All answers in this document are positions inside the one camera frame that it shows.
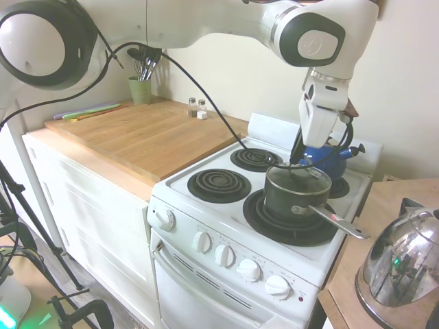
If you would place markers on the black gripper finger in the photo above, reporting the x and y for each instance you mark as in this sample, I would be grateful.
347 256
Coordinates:
297 147

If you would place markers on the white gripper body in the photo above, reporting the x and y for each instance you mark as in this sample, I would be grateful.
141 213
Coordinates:
320 113

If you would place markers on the glass pot lid black knob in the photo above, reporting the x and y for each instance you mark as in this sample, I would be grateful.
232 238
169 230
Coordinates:
298 180

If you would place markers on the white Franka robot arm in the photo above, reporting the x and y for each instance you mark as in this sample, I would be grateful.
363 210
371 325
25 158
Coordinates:
219 20

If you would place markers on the blue stovetop kettle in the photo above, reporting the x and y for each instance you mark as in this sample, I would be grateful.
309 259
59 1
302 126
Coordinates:
329 162

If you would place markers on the small black coil burner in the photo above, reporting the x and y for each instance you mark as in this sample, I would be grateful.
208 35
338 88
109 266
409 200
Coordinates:
255 158
219 185

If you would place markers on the large black coil burner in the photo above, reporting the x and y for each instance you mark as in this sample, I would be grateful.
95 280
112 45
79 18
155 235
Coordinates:
274 229
340 188

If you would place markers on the glass salt shaker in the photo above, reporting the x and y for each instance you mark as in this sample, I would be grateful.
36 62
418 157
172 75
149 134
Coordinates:
202 105

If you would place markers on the glass pepper shaker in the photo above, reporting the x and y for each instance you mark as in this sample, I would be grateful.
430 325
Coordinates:
191 107

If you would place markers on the white stove knob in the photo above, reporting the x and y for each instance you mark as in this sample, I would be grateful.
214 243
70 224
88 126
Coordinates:
278 287
202 242
249 270
164 219
225 255

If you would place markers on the white electric stove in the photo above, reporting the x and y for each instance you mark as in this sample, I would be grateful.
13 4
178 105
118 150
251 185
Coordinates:
212 246

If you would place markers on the large wooden cutting board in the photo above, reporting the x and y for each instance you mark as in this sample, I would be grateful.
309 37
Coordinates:
144 137

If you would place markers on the shiny steel electric kettle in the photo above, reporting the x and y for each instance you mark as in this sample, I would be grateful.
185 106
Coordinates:
401 260

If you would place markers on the green utensil cup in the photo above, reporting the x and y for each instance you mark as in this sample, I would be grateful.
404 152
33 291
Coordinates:
140 90

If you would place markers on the metal whisk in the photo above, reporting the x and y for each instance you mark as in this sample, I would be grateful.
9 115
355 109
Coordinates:
142 70

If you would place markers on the black cooking spoon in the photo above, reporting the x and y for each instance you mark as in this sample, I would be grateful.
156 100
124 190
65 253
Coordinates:
135 54

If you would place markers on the green flat cutting mat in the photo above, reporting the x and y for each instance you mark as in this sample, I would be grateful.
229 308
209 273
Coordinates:
99 111

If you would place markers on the orange flat cutting mat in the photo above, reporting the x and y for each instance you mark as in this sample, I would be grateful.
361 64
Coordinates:
90 117

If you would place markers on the white kitchen cabinet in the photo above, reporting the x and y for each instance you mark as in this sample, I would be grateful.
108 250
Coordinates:
96 219

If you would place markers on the white support pole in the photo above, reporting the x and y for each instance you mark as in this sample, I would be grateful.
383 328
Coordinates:
34 171

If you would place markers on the black bar clamp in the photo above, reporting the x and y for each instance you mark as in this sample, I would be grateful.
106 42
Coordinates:
82 312

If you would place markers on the white device with green light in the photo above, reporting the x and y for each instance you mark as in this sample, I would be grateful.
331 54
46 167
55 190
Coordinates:
13 298

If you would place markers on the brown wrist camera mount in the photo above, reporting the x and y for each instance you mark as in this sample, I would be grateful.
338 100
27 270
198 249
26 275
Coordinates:
350 109

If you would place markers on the black camera tripod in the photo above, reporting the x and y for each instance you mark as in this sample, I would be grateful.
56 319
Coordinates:
20 212

